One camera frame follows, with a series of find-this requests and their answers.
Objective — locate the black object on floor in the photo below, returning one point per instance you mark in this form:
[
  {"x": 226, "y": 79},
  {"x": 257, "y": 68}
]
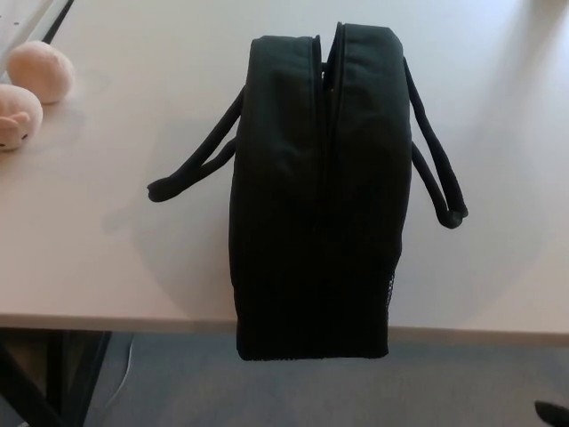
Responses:
[{"x": 553, "y": 407}]

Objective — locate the round pink plush toy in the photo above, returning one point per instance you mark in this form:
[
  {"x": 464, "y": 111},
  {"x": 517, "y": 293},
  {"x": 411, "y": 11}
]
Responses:
[{"x": 42, "y": 73}]

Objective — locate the black desk leg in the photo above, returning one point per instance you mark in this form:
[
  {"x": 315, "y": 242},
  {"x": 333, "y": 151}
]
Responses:
[{"x": 75, "y": 378}]

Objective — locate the pink plush toy with face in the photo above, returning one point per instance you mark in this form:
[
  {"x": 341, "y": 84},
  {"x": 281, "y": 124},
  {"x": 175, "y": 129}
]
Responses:
[{"x": 18, "y": 118}]

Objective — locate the black fabric lunch bag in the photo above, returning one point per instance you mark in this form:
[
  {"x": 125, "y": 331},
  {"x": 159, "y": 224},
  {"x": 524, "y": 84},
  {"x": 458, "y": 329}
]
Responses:
[{"x": 284, "y": 222}]

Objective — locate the black diagonal bar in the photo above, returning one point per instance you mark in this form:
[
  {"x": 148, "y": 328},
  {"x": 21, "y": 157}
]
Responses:
[{"x": 22, "y": 391}]

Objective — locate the white rail with black strip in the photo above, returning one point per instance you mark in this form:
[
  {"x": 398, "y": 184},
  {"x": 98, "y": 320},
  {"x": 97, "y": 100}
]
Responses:
[{"x": 31, "y": 22}]

